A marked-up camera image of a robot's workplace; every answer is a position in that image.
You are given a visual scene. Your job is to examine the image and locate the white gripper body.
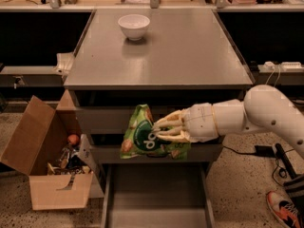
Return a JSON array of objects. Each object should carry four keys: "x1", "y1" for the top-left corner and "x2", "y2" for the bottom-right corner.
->
[{"x1": 183, "y1": 103, "x2": 219, "y2": 143}]

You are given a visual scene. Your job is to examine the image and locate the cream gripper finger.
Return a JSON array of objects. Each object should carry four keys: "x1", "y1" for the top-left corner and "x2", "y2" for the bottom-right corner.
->
[
  {"x1": 152, "y1": 126, "x2": 189, "y2": 143},
  {"x1": 153, "y1": 110, "x2": 183, "y2": 128}
]

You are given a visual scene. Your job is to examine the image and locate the green rice chip bag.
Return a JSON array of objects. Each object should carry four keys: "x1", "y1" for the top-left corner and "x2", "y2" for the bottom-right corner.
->
[{"x1": 120, "y1": 104, "x2": 191, "y2": 160}]

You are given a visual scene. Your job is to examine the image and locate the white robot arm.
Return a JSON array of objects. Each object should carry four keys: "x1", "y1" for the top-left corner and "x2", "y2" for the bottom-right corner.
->
[{"x1": 152, "y1": 85, "x2": 304, "y2": 158}]

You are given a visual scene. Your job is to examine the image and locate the grey drawer cabinet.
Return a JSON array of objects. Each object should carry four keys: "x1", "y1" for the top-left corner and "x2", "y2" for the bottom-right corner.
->
[{"x1": 64, "y1": 8, "x2": 256, "y2": 176}]

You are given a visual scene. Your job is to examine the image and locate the bottom grey open drawer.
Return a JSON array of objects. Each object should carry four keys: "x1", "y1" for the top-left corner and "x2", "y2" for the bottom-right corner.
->
[{"x1": 101, "y1": 163, "x2": 216, "y2": 228}]

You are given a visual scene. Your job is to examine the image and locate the middle grey drawer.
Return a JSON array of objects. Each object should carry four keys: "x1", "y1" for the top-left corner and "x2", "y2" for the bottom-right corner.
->
[{"x1": 90, "y1": 144, "x2": 222, "y2": 163}]

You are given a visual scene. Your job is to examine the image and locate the top grey drawer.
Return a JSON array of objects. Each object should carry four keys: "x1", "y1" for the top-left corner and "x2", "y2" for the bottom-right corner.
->
[{"x1": 74, "y1": 104, "x2": 242, "y2": 135}]

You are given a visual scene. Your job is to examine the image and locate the black power adapter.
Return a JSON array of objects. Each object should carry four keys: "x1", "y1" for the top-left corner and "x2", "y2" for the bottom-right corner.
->
[{"x1": 255, "y1": 145, "x2": 276, "y2": 158}]

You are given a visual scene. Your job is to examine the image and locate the white ceramic bowl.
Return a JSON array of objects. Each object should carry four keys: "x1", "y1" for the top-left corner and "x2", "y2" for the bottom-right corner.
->
[{"x1": 118, "y1": 14, "x2": 150, "y2": 41}]

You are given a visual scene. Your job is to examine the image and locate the white power strip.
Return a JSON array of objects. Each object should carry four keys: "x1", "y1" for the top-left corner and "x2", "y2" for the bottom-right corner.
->
[{"x1": 281, "y1": 62, "x2": 304, "y2": 71}]

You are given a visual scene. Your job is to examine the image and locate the black pole on floor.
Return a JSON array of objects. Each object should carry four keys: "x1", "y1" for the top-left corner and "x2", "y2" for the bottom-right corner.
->
[{"x1": 275, "y1": 143, "x2": 297, "y2": 180}]

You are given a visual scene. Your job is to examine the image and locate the orange fruit in box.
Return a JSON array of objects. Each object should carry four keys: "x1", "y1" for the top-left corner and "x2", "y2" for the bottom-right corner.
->
[{"x1": 67, "y1": 134, "x2": 80, "y2": 145}]

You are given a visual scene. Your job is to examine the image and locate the snack packets in box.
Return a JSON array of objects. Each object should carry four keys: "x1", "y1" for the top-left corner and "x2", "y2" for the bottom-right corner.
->
[{"x1": 47, "y1": 144, "x2": 91, "y2": 175}]

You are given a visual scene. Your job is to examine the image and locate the orange white sneaker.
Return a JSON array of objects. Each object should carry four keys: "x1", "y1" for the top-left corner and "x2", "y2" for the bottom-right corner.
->
[{"x1": 266, "y1": 191, "x2": 303, "y2": 228}]

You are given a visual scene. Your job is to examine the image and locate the open cardboard box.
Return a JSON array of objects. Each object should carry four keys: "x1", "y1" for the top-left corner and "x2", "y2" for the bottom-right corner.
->
[{"x1": 1, "y1": 93, "x2": 94, "y2": 210}]

